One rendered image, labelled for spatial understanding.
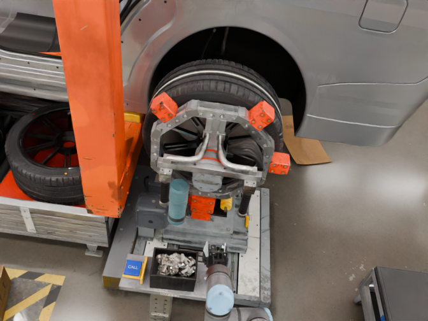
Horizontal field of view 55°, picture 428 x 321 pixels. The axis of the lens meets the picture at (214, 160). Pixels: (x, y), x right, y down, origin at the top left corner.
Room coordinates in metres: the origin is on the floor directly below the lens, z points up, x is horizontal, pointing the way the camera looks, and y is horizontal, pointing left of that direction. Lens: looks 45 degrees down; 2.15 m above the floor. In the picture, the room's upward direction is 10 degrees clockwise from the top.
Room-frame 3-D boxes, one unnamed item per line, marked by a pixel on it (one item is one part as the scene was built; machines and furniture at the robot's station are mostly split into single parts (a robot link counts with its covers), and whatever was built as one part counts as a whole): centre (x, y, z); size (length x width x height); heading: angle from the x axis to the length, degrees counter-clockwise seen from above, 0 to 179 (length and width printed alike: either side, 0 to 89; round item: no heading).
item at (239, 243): (1.51, -0.02, 0.13); 0.50 x 0.36 x 0.10; 92
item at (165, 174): (1.12, 0.18, 0.93); 0.09 x 0.05 x 0.05; 2
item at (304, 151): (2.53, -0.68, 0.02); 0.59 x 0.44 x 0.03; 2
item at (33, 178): (1.63, 0.84, 0.39); 0.66 x 0.66 x 0.24
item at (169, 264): (0.92, 0.09, 0.51); 0.20 x 0.14 x 0.13; 95
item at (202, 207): (1.37, 0.02, 0.48); 0.16 x 0.12 x 0.17; 2
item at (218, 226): (1.50, 0.03, 0.32); 0.40 x 0.30 x 0.28; 92
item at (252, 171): (1.21, -0.08, 1.03); 0.19 x 0.18 x 0.11; 2
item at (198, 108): (1.33, 0.02, 0.85); 0.54 x 0.07 x 0.54; 92
